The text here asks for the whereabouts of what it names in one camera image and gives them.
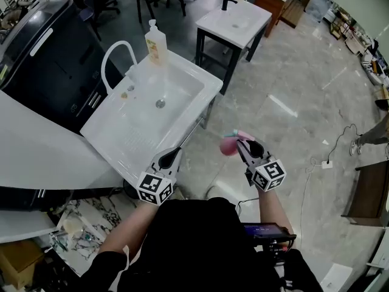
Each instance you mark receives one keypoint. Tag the metal sink drain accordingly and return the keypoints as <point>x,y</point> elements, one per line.
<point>160,103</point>

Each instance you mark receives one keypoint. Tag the small white sink on black frame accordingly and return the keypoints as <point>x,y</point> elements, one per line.
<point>235,23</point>

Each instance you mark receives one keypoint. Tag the person's right forearm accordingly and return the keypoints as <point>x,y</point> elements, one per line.
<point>273,207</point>

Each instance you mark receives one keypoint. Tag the marble patterned board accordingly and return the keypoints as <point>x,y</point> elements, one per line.
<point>88,224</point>

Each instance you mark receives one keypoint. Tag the metal towel rail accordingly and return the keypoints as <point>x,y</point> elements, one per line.
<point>191,131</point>

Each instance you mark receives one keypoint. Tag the black faucet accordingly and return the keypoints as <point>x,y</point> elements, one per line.
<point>226,0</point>

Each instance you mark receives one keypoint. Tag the dark wooden table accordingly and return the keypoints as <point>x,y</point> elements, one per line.
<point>372,190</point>

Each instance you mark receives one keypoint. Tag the black screen device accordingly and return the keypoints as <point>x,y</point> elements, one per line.
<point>267,234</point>

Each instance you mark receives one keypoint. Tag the person's left forearm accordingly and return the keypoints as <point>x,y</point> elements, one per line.
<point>127,227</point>

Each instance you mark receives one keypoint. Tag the white rectangular sink basin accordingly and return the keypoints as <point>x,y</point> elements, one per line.
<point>146,114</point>

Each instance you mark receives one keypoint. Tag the cardboard box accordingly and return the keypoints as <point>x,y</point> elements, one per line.
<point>18,262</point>

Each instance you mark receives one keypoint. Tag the clear soap pump bottle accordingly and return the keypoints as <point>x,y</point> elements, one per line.
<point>156,49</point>

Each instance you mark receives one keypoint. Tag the wooden vanity with white top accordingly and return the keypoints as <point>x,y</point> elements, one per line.
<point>273,2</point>

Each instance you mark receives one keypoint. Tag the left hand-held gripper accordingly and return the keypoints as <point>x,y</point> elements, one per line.
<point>159,170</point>

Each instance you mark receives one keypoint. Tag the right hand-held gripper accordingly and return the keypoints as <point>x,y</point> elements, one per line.
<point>269,170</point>

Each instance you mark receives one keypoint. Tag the person's black clothing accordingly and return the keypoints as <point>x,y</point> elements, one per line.
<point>197,248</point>

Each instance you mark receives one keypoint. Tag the clear plastic bag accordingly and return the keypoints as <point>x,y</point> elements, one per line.
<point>65,228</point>

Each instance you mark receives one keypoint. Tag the black cabinet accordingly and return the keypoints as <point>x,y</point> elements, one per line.
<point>51,68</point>

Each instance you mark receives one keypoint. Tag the white curved counter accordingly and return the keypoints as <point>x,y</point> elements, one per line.
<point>36,151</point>

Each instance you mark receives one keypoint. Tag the white curved faucet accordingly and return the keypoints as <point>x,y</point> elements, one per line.
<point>109,59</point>

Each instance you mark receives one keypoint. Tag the white power strip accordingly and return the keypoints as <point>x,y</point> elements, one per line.
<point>327,164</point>

